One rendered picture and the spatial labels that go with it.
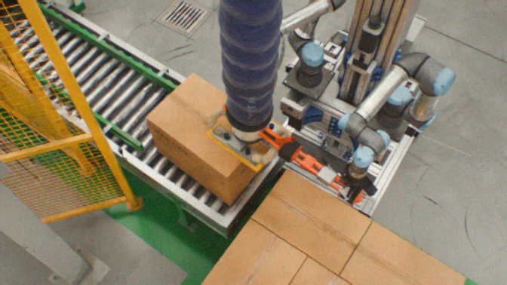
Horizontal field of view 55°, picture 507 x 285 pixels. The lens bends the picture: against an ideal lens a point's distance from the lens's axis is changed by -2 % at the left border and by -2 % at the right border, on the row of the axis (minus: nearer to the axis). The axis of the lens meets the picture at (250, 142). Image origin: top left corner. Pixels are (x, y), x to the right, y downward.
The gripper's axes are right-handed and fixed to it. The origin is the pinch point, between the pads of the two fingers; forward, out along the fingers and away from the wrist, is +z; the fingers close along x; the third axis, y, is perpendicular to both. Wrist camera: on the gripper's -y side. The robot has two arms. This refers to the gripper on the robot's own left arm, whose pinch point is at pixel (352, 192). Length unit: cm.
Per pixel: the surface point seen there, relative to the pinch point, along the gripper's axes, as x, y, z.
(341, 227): -10, 0, 67
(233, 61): 12, 59, -59
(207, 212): 35, 64, 62
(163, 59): -56, 205, 122
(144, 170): 40, 112, 62
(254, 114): 7, 53, -21
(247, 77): 11, 54, -51
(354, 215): -21, -2, 67
